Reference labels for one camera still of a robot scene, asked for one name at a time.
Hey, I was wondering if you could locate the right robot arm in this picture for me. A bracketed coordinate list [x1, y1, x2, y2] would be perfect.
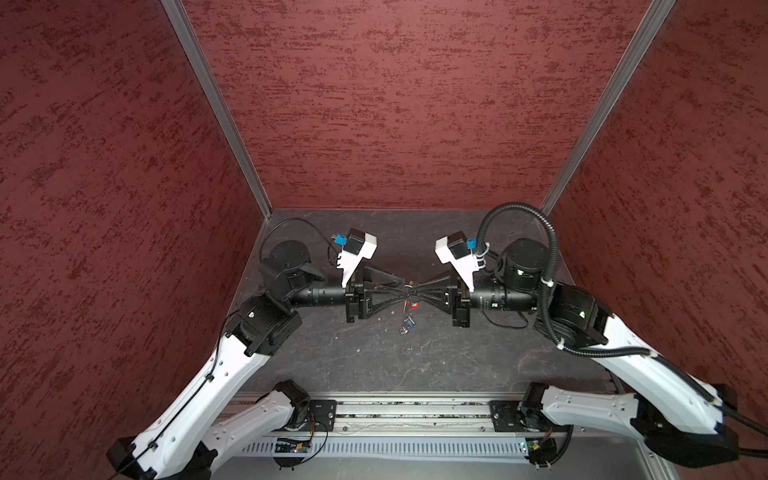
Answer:
[435, 232, 740, 468]

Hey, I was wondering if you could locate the circuit board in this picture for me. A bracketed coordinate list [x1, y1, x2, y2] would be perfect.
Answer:
[525, 438, 558, 467]
[274, 438, 313, 456]

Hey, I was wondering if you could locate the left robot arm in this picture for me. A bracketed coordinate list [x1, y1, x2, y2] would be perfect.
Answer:
[107, 229, 377, 479]

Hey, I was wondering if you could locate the aluminium mounting rail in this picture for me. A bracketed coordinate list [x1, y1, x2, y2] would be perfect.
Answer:
[227, 393, 625, 438]

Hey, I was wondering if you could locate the right aluminium corner post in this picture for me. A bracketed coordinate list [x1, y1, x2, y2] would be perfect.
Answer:
[541, 0, 676, 214]

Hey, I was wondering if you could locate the left aluminium corner post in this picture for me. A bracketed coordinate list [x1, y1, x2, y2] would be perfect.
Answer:
[161, 0, 273, 220]

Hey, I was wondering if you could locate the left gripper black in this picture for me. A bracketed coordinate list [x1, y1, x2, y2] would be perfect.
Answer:
[288, 260, 406, 322]

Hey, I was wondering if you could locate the left circuit board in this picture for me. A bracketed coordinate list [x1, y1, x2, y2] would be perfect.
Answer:
[274, 438, 313, 456]

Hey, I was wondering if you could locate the aluminium corner post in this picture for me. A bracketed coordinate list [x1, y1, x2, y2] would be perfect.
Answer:
[541, 0, 676, 214]
[161, 0, 273, 220]

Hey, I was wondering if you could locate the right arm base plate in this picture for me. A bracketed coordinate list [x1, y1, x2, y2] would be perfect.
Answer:
[489, 400, 539, 433]

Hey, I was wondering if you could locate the right circuit board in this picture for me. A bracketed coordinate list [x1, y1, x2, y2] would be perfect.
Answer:
[525, 438, 558, 467]

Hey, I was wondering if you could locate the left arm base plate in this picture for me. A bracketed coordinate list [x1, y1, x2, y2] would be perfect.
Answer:
[295, 399, 338, 432]

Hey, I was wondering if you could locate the white slotted cable duct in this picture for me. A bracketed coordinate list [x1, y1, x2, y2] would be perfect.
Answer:
[238, 436, 528, 463]

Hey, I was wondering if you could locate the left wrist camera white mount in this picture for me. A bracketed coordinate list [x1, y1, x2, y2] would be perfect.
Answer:
[335, 228, 378, 288]

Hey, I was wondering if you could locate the black corrugated cable conduit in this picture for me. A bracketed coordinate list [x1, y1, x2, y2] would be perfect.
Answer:
[476, 201, 768, 460]

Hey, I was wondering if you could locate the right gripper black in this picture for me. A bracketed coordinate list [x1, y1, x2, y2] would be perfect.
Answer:
[412, 268, 543, 326]

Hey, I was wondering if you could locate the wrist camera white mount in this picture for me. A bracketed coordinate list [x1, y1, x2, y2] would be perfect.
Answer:
[434, 231, 490, 293]
[335, 228, 378, 288]

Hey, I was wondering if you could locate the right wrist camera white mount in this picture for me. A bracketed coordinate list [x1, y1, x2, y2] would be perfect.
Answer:
[434, 231, 490, 293]

